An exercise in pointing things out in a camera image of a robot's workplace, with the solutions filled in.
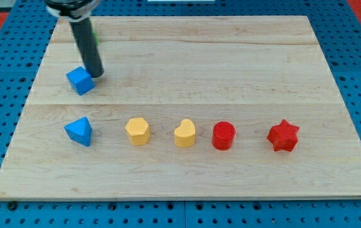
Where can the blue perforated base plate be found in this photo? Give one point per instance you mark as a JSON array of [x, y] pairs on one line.
[[25, 30]]

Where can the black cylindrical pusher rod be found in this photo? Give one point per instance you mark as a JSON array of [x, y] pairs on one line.
[[88, 49]]

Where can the yellow hexagon block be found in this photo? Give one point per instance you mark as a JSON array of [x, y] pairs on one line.
[[138, 131]]

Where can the red star block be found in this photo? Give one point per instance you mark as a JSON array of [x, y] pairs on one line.
[[283, 136]]

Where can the green block behind rod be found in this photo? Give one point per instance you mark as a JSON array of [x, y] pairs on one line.
[[95, 37]]

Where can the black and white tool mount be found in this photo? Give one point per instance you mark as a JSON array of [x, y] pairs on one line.
[[72, 10]]

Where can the blue triangle block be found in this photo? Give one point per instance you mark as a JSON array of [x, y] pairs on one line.
[[80, 131]]

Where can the blue cube block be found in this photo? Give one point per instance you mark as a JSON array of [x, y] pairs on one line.
[[80, 80]]

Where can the red cylinder block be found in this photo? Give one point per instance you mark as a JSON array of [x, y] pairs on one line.
[[223, 135]]

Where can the light wooden board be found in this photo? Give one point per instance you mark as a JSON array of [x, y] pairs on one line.
[[251, 71]]

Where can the yellow heart block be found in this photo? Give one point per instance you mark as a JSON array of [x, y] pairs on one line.
[[185, 134]]

